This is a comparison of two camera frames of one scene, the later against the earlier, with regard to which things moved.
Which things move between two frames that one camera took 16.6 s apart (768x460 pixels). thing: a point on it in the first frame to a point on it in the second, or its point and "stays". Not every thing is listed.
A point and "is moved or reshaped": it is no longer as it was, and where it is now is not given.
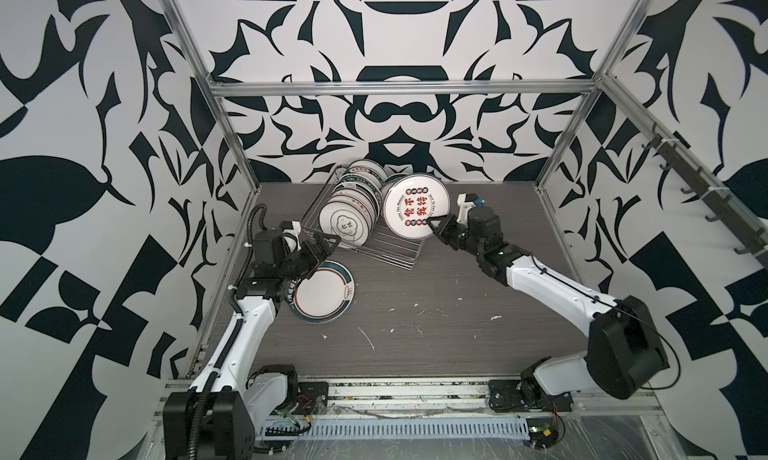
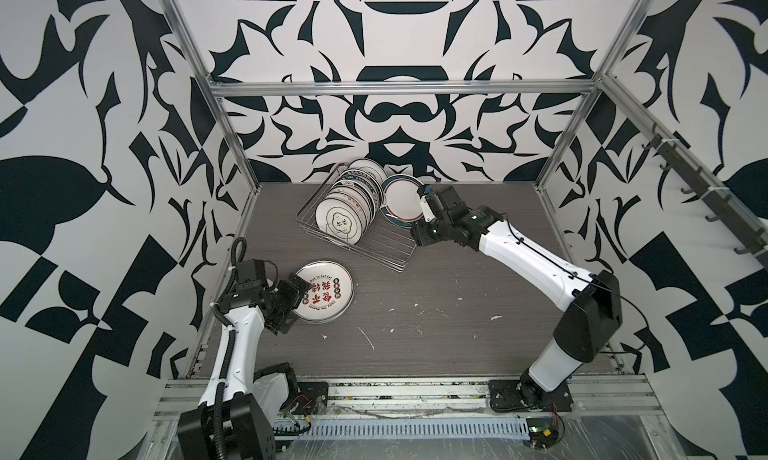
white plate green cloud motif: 346,221 stays
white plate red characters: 402,195 to 330,294
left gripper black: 315,256 to 292,294
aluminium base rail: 442,395 stays
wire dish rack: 369,216 is moved or reshaped
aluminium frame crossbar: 406,87 stays
